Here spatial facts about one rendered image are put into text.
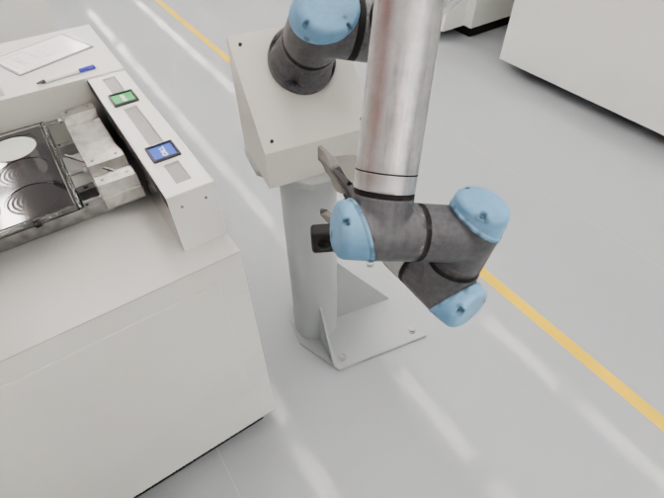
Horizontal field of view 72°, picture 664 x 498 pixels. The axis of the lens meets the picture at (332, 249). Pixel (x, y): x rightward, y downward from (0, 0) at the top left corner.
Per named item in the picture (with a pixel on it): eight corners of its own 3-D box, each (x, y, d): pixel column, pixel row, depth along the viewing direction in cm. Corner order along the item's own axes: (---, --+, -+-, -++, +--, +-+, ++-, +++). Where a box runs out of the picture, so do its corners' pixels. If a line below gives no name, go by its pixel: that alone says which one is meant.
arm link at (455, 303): (501, 281, 63) (476, 320, 68) (445, 233, 69) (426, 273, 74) (465, 300, 58) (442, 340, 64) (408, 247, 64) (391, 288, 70)
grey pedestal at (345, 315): (373, 258, 201) (389, 80, 141) (426, 337, 173) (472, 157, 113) (262, 294, 187) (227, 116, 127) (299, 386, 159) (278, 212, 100)
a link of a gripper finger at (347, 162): (341, 136, 78) (367, 184, 78) (312, 149, 76) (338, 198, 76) (348, 128, 75) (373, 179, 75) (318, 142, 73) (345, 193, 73)
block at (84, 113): (66, 127, 113) (60, 117, 111) (63, 122, 115) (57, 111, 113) (99, 118, 116) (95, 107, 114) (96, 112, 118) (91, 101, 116)
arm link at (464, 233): (445, 217, 52) (414, 284, 59) (528, 220, 55) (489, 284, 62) (422, 178, 57) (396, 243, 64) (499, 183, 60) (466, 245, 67)
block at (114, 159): (92, 177, 99) (86, 166, 97) (88, 169, 101) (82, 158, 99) (128, 165, 102) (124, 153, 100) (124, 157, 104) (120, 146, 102)
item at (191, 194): (185, 252, 92) (166, 199, 81) (108, 128, 123) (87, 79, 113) (227, 233, 95) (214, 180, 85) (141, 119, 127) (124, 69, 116)
